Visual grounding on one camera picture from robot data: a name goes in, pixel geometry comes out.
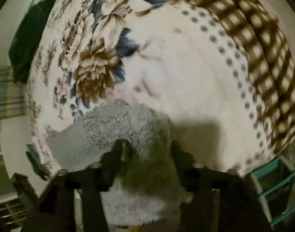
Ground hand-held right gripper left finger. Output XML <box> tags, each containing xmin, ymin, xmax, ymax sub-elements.
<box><xmin>39</xmin><ymin>139</ymin><xmax>125</xmax><ymax>232</ymax></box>

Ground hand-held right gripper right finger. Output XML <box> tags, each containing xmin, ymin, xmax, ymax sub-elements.
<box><xmin>170</xmin><ymin>142</ymin><xmax>273</xmax><ymax>232</ymax></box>

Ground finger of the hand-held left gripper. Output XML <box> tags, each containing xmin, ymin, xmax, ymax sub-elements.
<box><xmin>11</xmin><ymin>173</ymin><xmax>42</xmax><ymax>213</ymax></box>

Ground grey fleece pants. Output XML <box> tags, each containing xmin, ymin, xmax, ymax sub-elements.
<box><xmin>46</xmin><ymin>99</ymin><xmax>194</xmax><ymax>226</ymax></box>

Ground white radiator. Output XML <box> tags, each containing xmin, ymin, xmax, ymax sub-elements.
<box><xmin>0</xmin><ymin>193</ymin><xmax>29</xmax><ymax>226</ymax></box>

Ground teal storage rack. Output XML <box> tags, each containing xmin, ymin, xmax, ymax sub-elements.
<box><xmin>248</xmin><ymin>155</ymin><xmax>295</xmax><ymax>228</ymax></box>

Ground striped grey curtain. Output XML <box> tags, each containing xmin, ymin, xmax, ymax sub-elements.
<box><xmin>0</xmin><ymin>66</ymin><xmax>27</xmax><ymax>119</ymax></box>

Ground floral printed blanket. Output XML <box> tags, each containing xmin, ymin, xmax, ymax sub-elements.
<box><xmin>25</xmin><ymin>0</ymin><xmax>295</xmax><ymax>182</ymax></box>

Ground dark green plush blanket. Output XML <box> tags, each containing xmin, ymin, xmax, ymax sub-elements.
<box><xmin>9</xmin><ymin>0</ymin><xmax>56</xmax><ymax>84</ymax></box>

